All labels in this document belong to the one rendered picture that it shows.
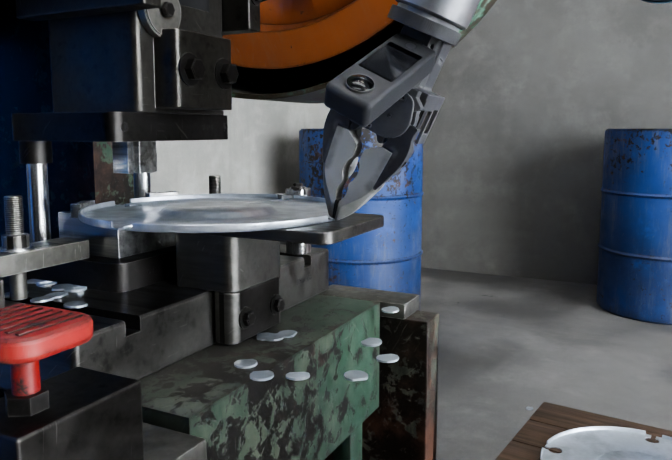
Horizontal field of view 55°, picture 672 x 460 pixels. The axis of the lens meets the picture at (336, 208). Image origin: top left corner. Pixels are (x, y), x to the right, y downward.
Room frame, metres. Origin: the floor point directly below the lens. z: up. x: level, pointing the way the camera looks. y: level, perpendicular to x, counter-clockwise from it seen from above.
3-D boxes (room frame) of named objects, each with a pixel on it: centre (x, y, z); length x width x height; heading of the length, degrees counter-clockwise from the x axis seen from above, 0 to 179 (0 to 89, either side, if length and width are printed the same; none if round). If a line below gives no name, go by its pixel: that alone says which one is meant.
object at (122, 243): (0.77, 0.24, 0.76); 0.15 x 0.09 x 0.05; 153
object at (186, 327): (0.77, 0.24, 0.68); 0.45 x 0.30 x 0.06; 153
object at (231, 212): (0.71, 0.13, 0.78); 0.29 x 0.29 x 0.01
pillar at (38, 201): (0.72, 0.34, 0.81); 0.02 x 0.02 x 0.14
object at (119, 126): (0.77, 0.25, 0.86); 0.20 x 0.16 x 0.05; 153
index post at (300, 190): (0.87, 0.05, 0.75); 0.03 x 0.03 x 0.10; 63
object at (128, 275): (0.77, 0.25, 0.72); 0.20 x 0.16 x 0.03; 153
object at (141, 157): (0.77, 0.23, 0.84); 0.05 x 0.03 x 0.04; 153
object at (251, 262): (0.69, 0.09, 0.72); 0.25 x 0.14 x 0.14; 63
